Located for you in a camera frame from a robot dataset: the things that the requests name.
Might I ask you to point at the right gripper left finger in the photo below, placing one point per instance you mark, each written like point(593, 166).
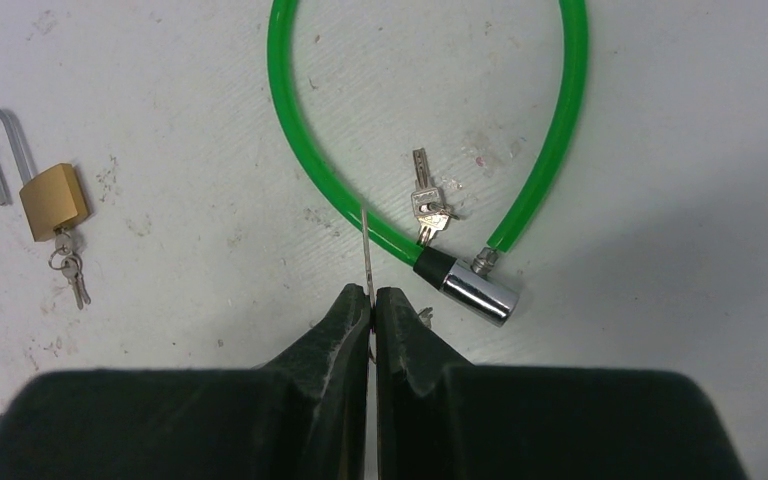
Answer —
point(302, 415)

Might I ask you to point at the brass padlock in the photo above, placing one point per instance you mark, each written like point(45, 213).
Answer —
point(53, 200)

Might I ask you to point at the green cable lock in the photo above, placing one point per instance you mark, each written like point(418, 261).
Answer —
point(465, 283)

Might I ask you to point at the cable lock keys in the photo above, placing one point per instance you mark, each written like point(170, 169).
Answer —
point(430, 210)

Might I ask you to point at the padlock keys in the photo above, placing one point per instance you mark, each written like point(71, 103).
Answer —
point(66, 260)

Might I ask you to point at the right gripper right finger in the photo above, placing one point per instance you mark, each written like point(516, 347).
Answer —
point(441, 416)

